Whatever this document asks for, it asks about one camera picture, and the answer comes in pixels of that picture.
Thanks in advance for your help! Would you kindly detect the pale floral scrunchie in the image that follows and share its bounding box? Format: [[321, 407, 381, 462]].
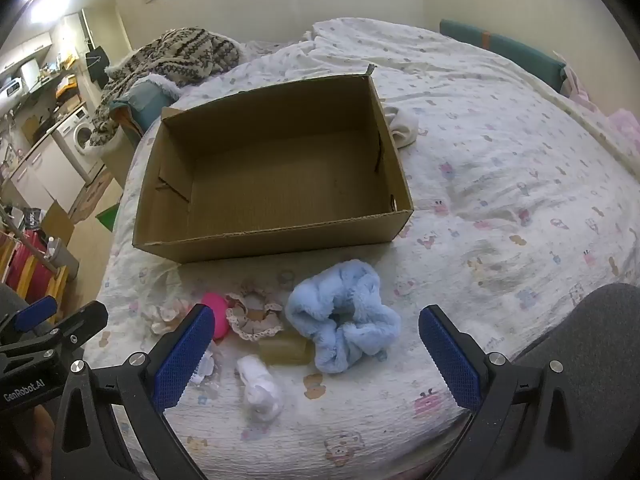
[[149, 300, 192, 336]]

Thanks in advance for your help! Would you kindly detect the open cardboard floor box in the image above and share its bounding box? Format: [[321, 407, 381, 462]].
[[40, 200, 77, 247]]

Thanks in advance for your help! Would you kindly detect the black hanging bag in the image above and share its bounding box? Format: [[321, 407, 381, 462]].
[[84, 45, 114, 87]]

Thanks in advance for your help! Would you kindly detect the blue fluffy scrunchie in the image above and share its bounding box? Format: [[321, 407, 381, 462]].
[[285, 259, 402, 375]]

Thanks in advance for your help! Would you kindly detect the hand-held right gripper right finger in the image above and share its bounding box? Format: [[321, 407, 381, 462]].
[[419, 304, 587, 480]]

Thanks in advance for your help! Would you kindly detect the yellow wooden rack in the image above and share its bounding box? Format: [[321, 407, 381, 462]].
[[0, 230, 71, 313]]

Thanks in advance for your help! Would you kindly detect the beige lace scrunchie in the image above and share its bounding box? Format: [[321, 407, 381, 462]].
[[225, 291, 285, 345]]

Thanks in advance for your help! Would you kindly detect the green triangular item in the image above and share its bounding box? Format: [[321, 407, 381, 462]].
[[95, 205, 119, 234]]

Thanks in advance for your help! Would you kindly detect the pink sponge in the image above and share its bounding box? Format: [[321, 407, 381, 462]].
[[201, 292, 231, 344]]

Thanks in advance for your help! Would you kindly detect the teal headboard cushion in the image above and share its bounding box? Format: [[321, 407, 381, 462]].
[[439, 19, 569, 94]]

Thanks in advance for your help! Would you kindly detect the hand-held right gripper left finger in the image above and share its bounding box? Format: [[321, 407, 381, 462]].
[[50, 304, 217, 480]]

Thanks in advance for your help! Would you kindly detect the pink cloth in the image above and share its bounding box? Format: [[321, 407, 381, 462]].
[[560, 67, 640, 183]]

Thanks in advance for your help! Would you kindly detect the patterned knit blanket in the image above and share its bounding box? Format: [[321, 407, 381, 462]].
[[90, 27, 242, 147]]

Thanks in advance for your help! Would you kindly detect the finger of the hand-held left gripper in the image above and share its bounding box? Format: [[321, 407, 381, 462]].
[[12, 295, 59, 334], [47, 301, 110, 357]]

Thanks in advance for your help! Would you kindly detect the red suitcase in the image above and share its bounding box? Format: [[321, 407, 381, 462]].
[[0, 232, 56, 306]]

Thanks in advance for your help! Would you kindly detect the brown cardboard box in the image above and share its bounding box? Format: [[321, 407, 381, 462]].
[[132, 74, 415, 264]]

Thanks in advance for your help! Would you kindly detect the grey tumbler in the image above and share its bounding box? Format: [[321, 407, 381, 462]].
[[46, 237, 81, 279]]

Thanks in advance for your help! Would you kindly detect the white washing machine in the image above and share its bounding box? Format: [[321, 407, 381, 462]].
[[52, 109, 109, 182]]

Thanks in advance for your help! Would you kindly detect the white kitchen cabinet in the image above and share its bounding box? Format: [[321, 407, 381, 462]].
[[9, 132, 87, 203]]

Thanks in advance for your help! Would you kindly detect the teal pillow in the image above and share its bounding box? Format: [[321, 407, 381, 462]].
[[111, 80, 182, 132]]

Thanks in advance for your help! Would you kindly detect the cream white cloth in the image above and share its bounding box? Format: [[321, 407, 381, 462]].
[[385, 106, 419, 149]]

